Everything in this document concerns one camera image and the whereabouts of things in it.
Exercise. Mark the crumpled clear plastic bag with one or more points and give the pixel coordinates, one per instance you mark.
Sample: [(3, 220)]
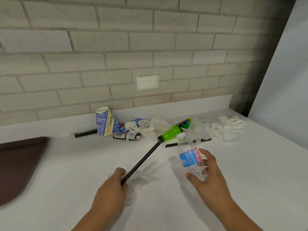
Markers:
[(199, 129)]

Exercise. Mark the long black straw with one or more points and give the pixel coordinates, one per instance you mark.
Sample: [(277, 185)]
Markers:
[(144, 161)]

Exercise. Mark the person's right thumb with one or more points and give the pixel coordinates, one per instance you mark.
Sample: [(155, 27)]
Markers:
[(196, 181)]

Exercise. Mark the crumpled white tissue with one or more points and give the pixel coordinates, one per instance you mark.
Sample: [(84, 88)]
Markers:
[(232, 121)]

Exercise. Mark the white wall outlet cover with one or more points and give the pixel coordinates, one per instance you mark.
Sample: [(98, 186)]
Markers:
[(148, 82)]

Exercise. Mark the printed paper cup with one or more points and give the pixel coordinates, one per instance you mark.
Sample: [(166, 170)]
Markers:
[(105, 122)]

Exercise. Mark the crumpled blue white wrapper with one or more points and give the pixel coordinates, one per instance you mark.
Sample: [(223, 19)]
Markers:
[(126, 134)]

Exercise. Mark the person's left hand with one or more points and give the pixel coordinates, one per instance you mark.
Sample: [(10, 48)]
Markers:
[(108, 194)]

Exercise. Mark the person's left fingers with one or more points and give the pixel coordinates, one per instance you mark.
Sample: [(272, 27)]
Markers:
[(120, 172)]

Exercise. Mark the person's right hand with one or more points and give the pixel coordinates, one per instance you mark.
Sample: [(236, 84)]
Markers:
[(215, 185)]

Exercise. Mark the crumpled white napkin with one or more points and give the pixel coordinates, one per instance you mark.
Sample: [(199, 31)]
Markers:
[(222, 133)]

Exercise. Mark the black straw in clear wrapper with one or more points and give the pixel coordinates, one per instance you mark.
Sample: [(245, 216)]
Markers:
[(85, 133)]

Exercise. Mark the person's left forearm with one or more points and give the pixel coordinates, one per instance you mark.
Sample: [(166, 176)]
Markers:
[(96, 220)]

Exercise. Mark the dark brown tray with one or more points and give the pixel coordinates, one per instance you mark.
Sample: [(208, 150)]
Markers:
[(16, 165)]

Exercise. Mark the clear water bottle blue label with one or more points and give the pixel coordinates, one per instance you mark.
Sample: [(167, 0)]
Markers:
[(190, 157)]

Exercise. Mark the green plastic soda bottle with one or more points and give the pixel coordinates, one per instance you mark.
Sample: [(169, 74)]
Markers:
[(174, 129)]

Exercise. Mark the crumpled white plastic glove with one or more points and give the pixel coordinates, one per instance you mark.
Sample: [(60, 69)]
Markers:
[(149, 128)]

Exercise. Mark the person's right forearm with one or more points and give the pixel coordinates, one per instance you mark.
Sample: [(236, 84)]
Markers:
[(237, 216)]

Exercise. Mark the white panel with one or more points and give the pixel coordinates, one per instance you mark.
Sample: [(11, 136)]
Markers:
[(281, 81)]

